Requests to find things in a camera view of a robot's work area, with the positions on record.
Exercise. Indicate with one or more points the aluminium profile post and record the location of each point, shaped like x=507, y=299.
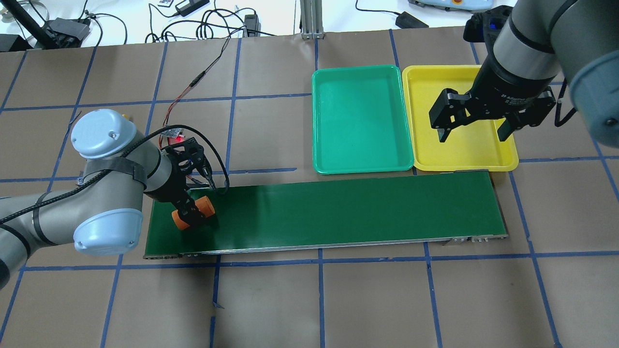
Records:
x=311, y=20

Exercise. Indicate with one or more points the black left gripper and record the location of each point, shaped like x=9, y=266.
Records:
x=168, y=192

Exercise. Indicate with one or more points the black power adapter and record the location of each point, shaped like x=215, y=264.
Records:
x=405, y=20

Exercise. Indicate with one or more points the small controller board red LED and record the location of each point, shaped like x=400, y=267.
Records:
x=174, y=134

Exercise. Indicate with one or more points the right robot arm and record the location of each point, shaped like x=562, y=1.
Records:
x=528, y=45

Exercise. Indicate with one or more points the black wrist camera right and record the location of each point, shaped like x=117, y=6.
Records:
x=485, y=27

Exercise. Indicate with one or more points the yellow plastic tray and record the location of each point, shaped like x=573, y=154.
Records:
x=471, y=147

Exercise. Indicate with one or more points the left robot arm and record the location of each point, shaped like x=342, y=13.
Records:
x=103, y=215

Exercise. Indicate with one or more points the orange cylinder with 4680 print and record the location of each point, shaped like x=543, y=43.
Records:
x=192, y=213

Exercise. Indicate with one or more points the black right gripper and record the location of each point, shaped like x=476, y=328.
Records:
x=504, y=91

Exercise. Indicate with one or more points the green conveyor belt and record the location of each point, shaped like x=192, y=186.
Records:
x=339, y=213

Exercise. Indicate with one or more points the green plastic tray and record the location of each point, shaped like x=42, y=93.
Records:
x=359, y=121

